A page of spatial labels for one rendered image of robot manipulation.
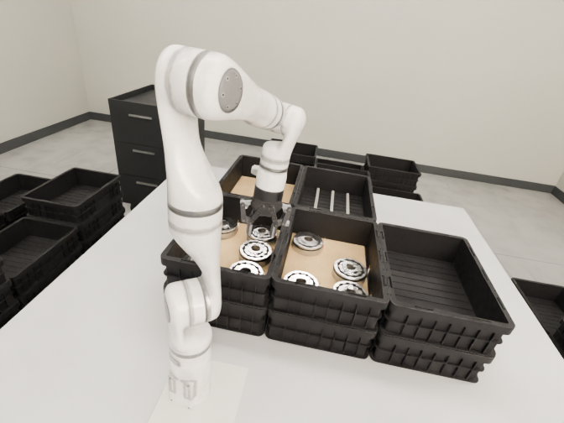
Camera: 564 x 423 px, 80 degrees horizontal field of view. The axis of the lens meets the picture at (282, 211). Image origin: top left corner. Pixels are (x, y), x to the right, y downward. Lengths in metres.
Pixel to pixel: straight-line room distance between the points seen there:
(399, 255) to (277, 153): 0.66
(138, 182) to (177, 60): 2.26
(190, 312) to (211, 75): 0.43
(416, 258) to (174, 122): 0.98
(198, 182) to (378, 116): 3.86
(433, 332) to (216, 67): 0.81
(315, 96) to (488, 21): 1.87
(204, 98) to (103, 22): 4.54
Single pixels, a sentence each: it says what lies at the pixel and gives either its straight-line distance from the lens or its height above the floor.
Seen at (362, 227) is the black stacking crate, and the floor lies 0.90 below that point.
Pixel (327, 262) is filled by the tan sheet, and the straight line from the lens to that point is 1.12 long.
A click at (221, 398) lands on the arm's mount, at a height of 0.70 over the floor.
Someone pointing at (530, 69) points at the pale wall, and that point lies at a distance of 4.64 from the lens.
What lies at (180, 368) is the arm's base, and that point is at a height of 0.84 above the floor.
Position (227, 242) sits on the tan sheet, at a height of 0.83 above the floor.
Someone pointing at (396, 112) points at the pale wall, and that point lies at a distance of 4.33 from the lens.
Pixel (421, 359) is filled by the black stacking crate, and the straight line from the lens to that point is 1.07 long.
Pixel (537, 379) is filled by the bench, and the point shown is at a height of 0.70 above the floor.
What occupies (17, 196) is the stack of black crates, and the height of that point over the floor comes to 0.38.
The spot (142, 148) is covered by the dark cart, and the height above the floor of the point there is 0.58.
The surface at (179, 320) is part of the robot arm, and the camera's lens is 0.69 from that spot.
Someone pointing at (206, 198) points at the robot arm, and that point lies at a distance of 0.55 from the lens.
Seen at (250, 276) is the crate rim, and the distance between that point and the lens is 0.87.
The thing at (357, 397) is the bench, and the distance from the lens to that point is 0.99.
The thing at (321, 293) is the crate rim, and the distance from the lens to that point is 0.87.
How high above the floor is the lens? 1.51
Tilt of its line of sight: 30 degrees down
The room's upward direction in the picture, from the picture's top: 7 degrees clockwise
